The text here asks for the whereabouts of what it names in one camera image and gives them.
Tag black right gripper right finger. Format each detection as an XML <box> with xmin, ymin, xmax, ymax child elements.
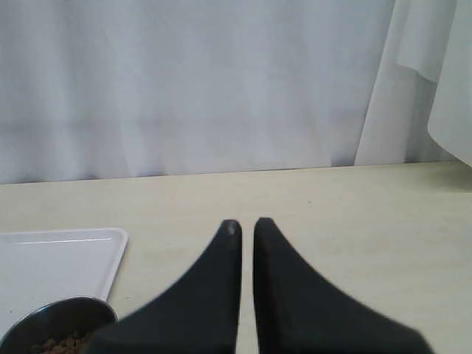
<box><xmin>253</xmin><ymin>218</ymin><xmax>427</xmax><ymax>353</ymax></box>

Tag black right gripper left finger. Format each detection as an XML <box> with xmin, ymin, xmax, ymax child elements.
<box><xmin>86</xmin><ymin>220</ymin><xmax>243</xmax><ymax>353</ymax></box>

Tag brown kibble pellets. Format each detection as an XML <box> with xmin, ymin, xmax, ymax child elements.
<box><xmin>29</xmin><ymin>332</ymin><xmax>91</xmax><ymax>354</ymax></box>

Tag steel mug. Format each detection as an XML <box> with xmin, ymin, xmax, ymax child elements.
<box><xmin>1</xmin><ymin>296</ymin><xmax>117</xmax><ymax>353</ymax></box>

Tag white plastic tray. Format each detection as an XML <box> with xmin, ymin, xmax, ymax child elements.
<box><xmin>1</xmin><ymin>228</ymin><xmax>128</xmax><ymax>333</ymax></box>

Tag white curtain backdrop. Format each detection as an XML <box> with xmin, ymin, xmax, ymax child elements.
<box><xmin>1</xmin><ymin>1</ymin><xmax>471</xmax><ymax>183</ymax></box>

